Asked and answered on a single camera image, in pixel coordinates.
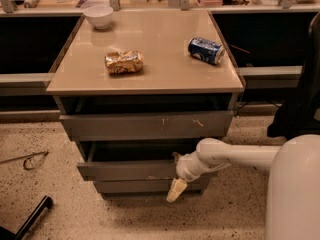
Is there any blue soda can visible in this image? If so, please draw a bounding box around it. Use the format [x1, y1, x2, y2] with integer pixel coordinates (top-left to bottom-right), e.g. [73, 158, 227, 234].
[188, 37, 225, 65]

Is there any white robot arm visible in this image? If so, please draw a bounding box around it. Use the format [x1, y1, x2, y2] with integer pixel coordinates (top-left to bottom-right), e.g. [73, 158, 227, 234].
[167, 134, 320, 240]

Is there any grey drawer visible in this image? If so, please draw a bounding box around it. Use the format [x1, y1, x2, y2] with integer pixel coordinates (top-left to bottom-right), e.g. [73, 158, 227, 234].
[76, 140, 219, 182]
[94, 177, 210, 195]
[60, 111, 233, 141]

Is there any black office chair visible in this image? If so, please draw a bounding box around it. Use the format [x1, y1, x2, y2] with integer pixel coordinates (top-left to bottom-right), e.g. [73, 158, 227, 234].
[267, 13, 320, 140]

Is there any grey drawer cabinet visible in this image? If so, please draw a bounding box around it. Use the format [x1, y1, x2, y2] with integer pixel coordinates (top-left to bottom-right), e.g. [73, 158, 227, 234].
[47, 9, 244, 199]

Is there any crumpled gold chip bag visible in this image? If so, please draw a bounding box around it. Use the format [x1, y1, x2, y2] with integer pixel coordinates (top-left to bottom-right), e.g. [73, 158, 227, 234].
[105, 51, 143, 75]

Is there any white bowl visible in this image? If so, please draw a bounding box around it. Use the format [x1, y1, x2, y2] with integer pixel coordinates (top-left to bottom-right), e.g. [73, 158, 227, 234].
[83, 5, 113, 29]

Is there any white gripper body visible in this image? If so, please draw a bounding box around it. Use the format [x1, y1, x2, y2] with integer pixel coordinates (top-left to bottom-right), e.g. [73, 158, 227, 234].
[176, 152, 204, 182]

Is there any grey top drawer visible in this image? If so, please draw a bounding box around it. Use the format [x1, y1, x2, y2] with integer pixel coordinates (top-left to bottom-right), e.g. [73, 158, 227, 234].
[60, 111, 233, 141]

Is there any black chair leg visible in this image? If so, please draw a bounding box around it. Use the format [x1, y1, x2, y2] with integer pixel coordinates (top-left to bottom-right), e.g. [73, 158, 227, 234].
[0, 196, 53, 240]

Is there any thin cable on floor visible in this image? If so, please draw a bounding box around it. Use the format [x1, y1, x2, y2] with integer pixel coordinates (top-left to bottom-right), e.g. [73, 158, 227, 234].
[0, 150, 50, 171]

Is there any grey bottom drawer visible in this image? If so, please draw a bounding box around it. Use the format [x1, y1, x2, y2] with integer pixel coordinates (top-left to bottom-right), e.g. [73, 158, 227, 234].
[94, 177, 210, 195]

